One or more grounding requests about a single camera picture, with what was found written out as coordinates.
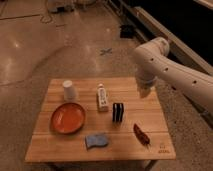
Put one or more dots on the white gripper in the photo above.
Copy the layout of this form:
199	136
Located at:
144	91

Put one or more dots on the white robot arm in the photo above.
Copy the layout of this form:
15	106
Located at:
152	62

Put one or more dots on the white ceramic cup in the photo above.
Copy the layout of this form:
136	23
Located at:
69	90

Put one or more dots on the white tube with label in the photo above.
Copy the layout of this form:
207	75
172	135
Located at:
103	105

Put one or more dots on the black box on floor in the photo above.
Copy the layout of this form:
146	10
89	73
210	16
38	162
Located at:
127	31

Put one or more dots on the wooden folding table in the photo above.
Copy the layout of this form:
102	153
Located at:
47	146

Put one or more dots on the blue sponge cloth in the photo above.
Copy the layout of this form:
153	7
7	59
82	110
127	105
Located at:
96	140

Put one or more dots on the orange round plate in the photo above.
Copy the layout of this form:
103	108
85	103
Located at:
67	118

